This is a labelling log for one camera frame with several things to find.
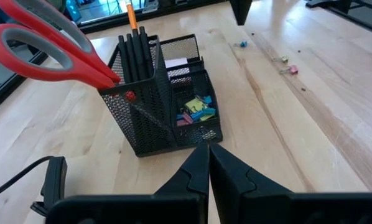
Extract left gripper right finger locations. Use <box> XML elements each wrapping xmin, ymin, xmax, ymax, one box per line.
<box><xmin>209</xmin><ymin>142</ymin><xmax>293</xmax><ymax>197</ymax></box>

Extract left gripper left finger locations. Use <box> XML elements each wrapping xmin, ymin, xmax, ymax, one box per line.
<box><xmin>154</xmin><ymin>142</ymin><xmax>210</xmax><ymax>196</ymax></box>

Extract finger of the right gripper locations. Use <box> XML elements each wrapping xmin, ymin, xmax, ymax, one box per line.
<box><xmin>229</xmin><ymin>0</ymin><xmax>254</xmax><ymax>27</ymax></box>

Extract black mesh desk organizer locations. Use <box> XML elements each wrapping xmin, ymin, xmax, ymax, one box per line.
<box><xmin>97</xmin><ymin>33</ymin><xmax>223</xmax><ymax>158</ymax></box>

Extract yellow-green eraser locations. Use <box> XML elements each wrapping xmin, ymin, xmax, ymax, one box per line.
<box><xmin>184</xmin><ymin>98</ymin><xmax>205</xmax><ymax>114</ymax></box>

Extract pink sticky note pad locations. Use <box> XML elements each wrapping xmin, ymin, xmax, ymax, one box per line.
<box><xmin>164</xmin><ymin>57</ymin><xmax>190</xmax><ymax>69</ymax></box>

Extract yellow pencil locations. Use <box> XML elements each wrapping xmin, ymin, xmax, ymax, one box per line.
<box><xmin>124</xmin><ymin>0</ymin><xmax>139</xmax><ymax>32</ymax></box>

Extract red-handled scissors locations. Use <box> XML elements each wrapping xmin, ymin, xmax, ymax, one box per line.
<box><xmin>0</xmin><ymin>0</ymin><xmax>137</xmax><ymax>102</ymax></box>

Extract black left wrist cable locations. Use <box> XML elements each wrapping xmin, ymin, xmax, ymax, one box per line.
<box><xmin>0</xmin><ymin>155</ymin><xmax>68</xmax><ymax>218</ymax></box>

